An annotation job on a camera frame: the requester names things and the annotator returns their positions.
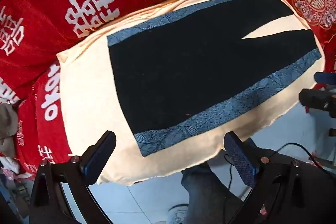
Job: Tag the grey cloth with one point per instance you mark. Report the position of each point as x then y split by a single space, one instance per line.
8 127

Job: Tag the black pants with blue stripes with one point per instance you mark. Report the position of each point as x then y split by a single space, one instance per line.
189 64

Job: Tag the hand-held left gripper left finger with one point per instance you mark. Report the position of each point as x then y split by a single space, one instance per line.
101 155

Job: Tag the cream cloth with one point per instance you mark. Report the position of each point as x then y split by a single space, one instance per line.
86 98

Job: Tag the person's leg in jeans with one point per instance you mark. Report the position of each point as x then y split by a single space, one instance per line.
207 190

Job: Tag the white cloth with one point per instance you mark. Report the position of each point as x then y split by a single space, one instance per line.
11 165

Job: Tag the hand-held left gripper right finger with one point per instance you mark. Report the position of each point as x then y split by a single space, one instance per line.
240 158

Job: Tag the person's white shoe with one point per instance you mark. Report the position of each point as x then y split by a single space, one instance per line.
178 214

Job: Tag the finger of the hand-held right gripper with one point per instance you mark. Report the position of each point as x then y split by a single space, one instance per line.
315 99
325 77

